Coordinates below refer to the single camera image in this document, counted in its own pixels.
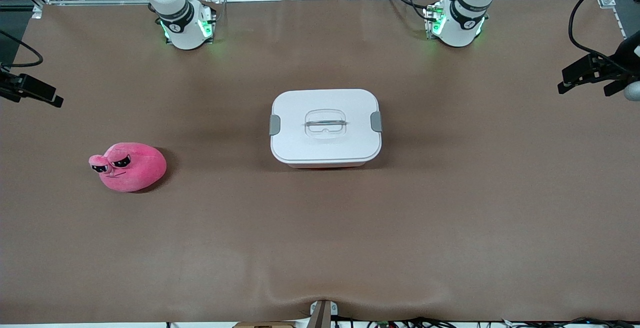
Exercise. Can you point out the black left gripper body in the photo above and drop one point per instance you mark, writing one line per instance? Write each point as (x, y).
(613, 66)

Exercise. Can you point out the pink plush toy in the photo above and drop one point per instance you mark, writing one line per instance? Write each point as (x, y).
(135, 168)

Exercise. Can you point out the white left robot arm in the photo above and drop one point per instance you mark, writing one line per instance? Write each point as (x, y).
(457, 30)

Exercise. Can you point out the grey box latch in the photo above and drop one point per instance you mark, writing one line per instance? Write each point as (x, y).
(274, 125)
(376, 121)

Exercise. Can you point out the white storage box body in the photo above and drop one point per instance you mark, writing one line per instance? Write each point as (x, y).
(327, 166)

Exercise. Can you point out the brown table mat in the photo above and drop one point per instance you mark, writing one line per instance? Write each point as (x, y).
(320, 238)

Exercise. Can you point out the brown cardboard piece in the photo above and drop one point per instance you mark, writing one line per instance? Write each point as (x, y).
(265, 325)

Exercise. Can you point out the camera mounting post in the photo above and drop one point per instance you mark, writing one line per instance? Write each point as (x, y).
(322, 315)

